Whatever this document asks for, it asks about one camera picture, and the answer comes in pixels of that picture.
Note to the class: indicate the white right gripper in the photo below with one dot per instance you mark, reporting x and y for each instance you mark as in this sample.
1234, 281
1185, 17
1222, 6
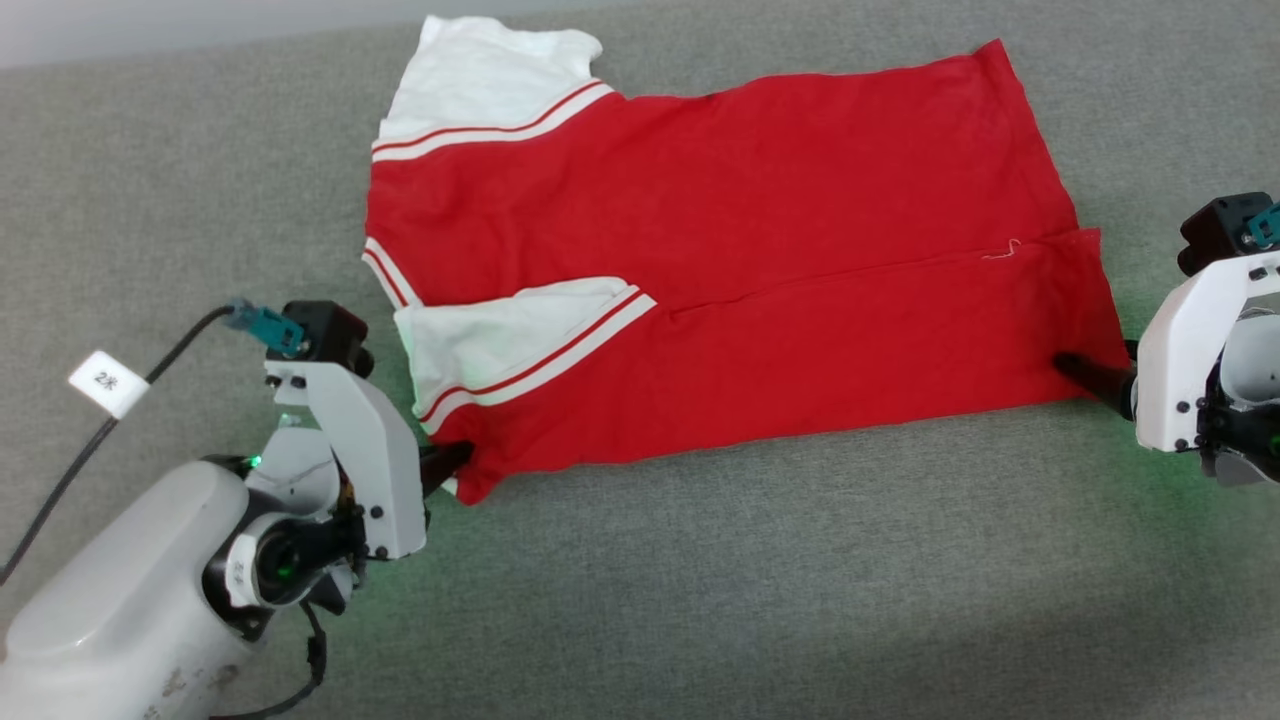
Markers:
1175, 370

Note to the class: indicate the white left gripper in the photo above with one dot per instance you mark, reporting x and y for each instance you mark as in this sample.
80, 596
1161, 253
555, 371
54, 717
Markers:
385, 470

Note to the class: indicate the red and white shirt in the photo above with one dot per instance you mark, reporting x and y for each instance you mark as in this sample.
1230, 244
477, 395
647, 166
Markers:
750, 200

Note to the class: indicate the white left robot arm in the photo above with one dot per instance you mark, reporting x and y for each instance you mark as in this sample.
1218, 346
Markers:
120, 600

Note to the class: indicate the grey fabric sofa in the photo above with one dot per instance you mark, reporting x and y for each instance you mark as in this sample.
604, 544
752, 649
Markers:
700, 600

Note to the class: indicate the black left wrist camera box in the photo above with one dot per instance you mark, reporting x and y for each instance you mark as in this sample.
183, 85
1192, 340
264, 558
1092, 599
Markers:
325, 335

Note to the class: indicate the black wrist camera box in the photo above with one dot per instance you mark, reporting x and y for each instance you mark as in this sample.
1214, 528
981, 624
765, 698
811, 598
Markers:
325, 335
1215, 230

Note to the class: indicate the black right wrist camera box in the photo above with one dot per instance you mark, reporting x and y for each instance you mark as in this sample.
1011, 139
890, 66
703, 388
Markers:
1215, 230

